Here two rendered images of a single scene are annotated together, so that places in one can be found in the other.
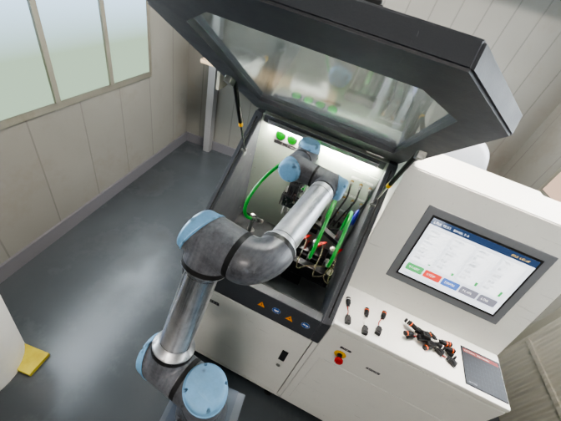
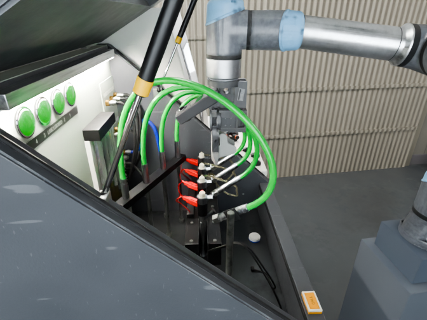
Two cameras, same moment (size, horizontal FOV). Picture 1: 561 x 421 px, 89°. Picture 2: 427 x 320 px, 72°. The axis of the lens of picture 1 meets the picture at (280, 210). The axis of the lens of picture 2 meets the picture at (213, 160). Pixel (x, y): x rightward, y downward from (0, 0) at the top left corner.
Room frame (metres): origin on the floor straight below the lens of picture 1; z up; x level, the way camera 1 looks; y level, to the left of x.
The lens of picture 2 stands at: (1.08, 0.61, 1.54)
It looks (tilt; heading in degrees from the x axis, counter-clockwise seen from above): 27 degrees down; 257
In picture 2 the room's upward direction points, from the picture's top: straight up
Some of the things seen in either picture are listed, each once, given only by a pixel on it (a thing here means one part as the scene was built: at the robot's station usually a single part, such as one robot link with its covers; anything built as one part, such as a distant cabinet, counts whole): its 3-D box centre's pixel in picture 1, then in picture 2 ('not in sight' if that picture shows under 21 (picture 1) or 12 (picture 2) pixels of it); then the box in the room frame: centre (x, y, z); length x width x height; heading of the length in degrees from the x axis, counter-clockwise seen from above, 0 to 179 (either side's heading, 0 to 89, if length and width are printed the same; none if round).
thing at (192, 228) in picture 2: (295, 264); (203, 225); (0.94, -0.16, 0.91); 0.34 x 0.10 x 0.15; 80
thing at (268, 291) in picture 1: (252, 294); (281, 258); (0.73, 0.00, 0.87); 0.62 x 0.04 x 0.16; 80
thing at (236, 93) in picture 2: (294, 190); (226, 105); (0.91, -0.03, 1.35); 0.09 x 0.08 x 0.12; 170
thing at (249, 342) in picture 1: (236, 340); not in sight; (0.71, 0.01, 0.44); 0.65 x 0.02 x 0.68; 80
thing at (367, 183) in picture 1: (351, 201); (118, 128); (1.18, -0.32, 1.20); 0.13 x 0.03 x 0.31; 80
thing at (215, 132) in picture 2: not in sight; (215, 133); (0.94, -0.01, 1.29); 0.05 x 0.02 x 0.09; 80
